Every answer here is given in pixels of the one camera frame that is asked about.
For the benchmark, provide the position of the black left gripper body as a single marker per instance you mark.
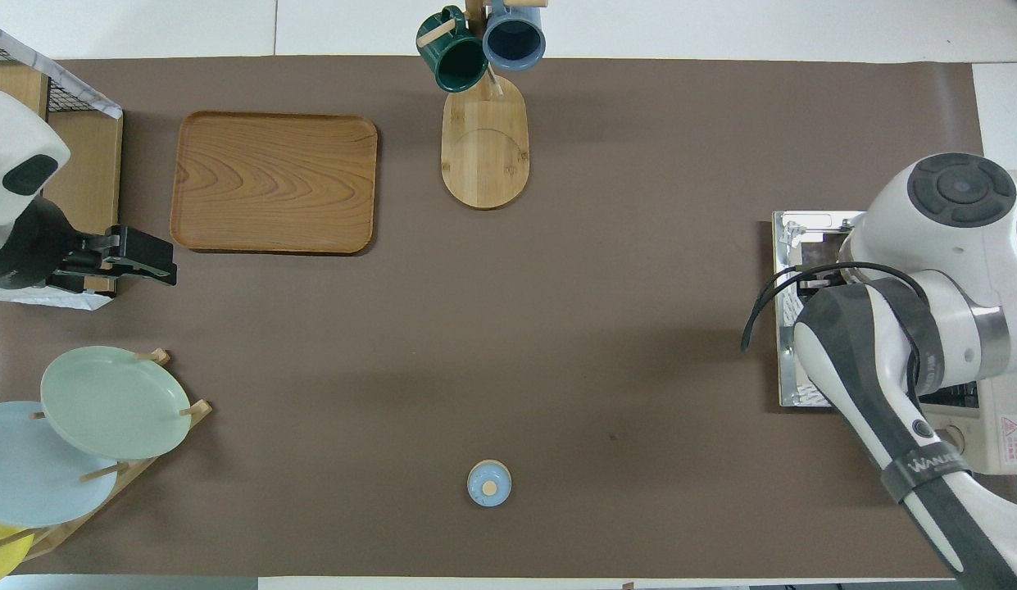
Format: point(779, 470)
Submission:
point(74, 266)

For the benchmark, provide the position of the beige toaster oven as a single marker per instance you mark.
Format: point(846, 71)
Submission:
point(803, 229)

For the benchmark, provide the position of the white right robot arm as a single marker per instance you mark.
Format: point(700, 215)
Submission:
point(959, 246)

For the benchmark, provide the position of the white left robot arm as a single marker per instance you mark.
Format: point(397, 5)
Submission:
point(16, 139)

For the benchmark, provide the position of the pale green plate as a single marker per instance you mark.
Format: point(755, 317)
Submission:
point(115, 401)

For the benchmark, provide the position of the wooden serving tray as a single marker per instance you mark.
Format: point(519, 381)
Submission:
point(274, 182)

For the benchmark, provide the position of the wooden plate rack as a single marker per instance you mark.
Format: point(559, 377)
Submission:
point(106, 472)

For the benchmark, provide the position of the light blue racked plate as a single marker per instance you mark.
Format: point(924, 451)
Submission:
point(33, 483)

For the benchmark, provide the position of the yellow plate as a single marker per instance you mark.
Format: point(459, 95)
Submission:
point(0, 557)

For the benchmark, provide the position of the wooden mug tree stand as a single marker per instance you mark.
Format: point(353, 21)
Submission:
point(485, 152)

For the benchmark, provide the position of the dark green mug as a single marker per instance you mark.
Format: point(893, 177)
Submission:
point(455, 53)

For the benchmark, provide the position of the brown table mat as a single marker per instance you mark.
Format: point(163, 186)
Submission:
point(557, 328)

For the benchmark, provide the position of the blue mug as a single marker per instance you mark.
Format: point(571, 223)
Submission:
point(514, 37)

